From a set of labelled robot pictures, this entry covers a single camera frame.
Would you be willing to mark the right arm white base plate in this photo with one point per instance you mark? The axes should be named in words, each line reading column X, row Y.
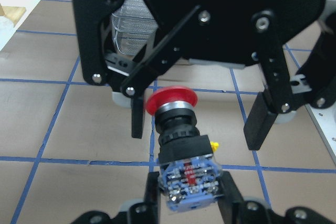
column 324, row 120

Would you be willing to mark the red emergency stop button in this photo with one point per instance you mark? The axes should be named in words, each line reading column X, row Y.
column 189, row 175

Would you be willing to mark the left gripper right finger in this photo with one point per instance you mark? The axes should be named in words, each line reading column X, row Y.
column 234, row 208

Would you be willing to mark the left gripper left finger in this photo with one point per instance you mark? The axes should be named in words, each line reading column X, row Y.
column 141, row 210

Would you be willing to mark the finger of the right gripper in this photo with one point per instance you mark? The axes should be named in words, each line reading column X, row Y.
column 98, row 54
column 277, row 97

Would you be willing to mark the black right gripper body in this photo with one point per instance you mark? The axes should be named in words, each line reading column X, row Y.
column 232, row 37

